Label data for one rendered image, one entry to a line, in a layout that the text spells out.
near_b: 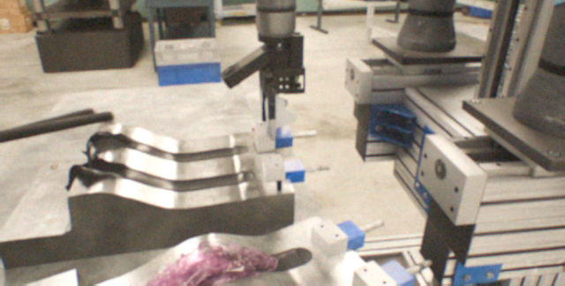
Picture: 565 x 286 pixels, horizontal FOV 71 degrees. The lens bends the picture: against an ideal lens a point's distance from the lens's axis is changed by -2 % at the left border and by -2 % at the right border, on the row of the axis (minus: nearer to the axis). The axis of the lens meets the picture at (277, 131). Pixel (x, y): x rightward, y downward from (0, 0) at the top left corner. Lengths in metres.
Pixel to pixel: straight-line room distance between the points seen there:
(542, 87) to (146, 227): 0.67
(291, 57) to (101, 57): 4.04
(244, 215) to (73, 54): 4.18
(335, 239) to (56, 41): 4.37
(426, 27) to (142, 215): 0.79
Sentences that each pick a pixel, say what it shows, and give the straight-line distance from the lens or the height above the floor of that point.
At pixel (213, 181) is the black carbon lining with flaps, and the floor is 0.88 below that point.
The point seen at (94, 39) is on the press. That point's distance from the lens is 4.70.
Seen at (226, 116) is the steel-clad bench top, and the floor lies 0.80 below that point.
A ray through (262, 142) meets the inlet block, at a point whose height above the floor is 0.92.
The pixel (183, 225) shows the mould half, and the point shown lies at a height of 0.85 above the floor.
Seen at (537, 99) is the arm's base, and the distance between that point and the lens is 0.72.
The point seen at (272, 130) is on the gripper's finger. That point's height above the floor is 0.95.
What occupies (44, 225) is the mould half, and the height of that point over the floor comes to 0.86.
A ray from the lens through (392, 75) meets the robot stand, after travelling 1.09.
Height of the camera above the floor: 1.30
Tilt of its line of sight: 26 degrees down
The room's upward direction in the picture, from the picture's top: straight up
